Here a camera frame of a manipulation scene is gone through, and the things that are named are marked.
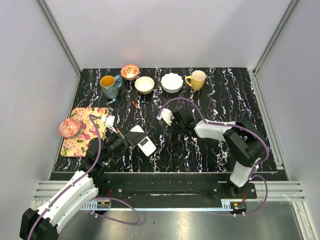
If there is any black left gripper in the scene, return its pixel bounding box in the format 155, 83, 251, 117
100, 125, 148, 163

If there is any yellow mug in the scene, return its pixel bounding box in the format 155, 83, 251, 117
184, 70, 207, 91

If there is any aluminium frame post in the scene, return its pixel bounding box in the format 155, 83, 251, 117
36, 0, 82, 76

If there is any orange patterned small bowl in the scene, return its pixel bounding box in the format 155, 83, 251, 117
120, 64, 140, 81

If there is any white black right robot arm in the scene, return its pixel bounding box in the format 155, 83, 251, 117
170, 106, 269, 198

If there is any red patterned bowl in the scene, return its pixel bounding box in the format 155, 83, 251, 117
58, 117, 82, 139

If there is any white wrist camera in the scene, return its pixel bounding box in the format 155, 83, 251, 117
157, 108, 174, 126
100, 115, 117, 133

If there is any blue floral mug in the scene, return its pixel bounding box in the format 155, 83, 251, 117
99, 75, 123, 99

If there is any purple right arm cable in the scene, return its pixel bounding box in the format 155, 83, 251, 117
156, 97, 270, 217

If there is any white scalloped bowl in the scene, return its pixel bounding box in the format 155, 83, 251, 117
160, 73, 184, 94

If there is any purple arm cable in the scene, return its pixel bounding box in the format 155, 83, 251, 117
156, 97, 270, 217
26, 114, 141, 240

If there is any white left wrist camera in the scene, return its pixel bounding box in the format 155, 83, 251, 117
100, 115, 117, 133

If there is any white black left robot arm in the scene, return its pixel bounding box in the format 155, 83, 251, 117
19, 125, 156, 240

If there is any cream round bowl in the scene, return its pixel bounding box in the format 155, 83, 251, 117
134, 76, 155, 95

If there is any floral wooden tray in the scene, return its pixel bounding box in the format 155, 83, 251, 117
60, 107, 109, 157

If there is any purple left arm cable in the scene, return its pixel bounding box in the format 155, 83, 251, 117
26, 114, 141, 240

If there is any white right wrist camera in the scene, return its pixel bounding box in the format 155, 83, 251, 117
157, 108, 174, 126

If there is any white red remote control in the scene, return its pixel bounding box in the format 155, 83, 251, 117
130, 125, 156, 157

